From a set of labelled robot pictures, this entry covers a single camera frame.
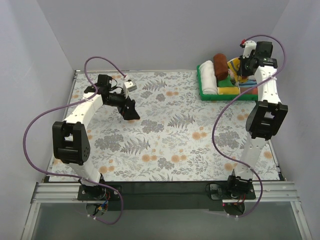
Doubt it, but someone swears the yellow rolled towel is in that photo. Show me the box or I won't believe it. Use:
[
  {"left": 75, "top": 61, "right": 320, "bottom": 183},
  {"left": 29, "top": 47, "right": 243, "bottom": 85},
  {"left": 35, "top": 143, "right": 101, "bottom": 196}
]
[{"left": 217, "top": 86, "right": 240, "bottom": 95}]

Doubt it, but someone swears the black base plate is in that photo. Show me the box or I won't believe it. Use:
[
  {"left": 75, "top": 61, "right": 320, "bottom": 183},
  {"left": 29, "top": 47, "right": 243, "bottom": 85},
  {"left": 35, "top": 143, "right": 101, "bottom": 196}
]
[
  {"left": 77, "top": 184, "right": 120, "bottom": 201},
  {"left": 205, "top": 181, "right": 256, "bottom": 200}
]

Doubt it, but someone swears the floral patterned table mat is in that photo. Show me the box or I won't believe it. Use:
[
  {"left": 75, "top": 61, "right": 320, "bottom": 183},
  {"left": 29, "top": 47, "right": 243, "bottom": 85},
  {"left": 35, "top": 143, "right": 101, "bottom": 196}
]
[{"left": 48, "top": 71, "right": 281, "bottom": 183}]

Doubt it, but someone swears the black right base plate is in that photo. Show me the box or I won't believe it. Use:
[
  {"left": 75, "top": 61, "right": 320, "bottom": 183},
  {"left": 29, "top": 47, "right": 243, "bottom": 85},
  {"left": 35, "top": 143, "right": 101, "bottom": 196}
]
[{"left": 205, "top": 181, "right": 256, "bottom": 200}]

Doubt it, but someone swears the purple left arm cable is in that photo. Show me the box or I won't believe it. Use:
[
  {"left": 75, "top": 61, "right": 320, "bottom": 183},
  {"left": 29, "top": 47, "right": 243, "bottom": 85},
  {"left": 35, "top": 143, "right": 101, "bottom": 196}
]
[{"left": 22, "top": 56, "right": 128, "bottom": 225}]

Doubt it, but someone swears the light blue rolled towel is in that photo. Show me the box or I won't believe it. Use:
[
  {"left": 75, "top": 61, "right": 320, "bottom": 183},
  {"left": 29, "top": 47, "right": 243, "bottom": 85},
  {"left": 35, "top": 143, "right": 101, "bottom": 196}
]
[{"left": 238, "top": 79, "right": 257, "bottom": 88}]

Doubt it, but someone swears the green plastic tray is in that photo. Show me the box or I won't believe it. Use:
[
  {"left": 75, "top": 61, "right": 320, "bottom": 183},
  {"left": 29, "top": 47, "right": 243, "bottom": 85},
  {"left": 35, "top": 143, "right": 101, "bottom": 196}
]
[{"left": 196, "top": 65, "right": 258, "bottom": 101}]

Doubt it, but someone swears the red brown rolled towel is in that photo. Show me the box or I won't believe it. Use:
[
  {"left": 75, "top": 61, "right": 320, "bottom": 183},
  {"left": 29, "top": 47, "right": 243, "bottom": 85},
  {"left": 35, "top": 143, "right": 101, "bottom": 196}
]
[{"left": 239, "top": 87, "right": 258, "bottom": 95}]

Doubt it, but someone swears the white rolled towel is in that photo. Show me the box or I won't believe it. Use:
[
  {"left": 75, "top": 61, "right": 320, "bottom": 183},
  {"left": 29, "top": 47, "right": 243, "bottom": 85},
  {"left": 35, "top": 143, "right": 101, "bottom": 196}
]
[{"left": 198, "top": 60, "right": 218, "bottom": 95}]

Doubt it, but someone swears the aluminium frame rail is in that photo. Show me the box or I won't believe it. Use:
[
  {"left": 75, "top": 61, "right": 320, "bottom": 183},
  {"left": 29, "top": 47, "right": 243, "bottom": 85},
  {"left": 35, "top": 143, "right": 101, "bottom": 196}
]
[{"left": 21, "top": 181, "right": 312, "bottom": 240}]

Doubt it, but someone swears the green rolled towel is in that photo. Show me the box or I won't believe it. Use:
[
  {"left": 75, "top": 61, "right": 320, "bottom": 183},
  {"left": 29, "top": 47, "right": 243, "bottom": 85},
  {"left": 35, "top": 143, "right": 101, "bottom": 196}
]
[{"left": 217, "top": 76, "right": 235, "bottom": 88}]

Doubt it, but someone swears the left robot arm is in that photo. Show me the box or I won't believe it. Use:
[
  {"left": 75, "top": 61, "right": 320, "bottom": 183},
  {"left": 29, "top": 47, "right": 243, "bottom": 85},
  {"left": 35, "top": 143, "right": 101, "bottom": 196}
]
[{"left": 52, "top": 74, "right": 140, "bottom": 200}]

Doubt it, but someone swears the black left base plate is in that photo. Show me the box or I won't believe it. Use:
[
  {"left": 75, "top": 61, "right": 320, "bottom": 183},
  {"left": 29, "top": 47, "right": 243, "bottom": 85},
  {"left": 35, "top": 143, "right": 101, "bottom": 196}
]
[{"left": 77, "top": 184, "right": 120, "bottom": 201}]

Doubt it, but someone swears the blue yellow cloth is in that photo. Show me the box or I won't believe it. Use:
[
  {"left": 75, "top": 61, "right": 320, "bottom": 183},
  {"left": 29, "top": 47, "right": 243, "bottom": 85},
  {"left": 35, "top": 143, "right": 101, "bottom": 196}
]
[{"left": 227, "top": 57, "right": 248, "bottom": 84}]

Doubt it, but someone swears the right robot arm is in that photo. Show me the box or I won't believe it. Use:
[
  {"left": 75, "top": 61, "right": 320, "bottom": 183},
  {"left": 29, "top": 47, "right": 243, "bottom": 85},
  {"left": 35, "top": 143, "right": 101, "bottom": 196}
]
[{"left": 227, "top": 40, "right": 288, "bottom": 198}]

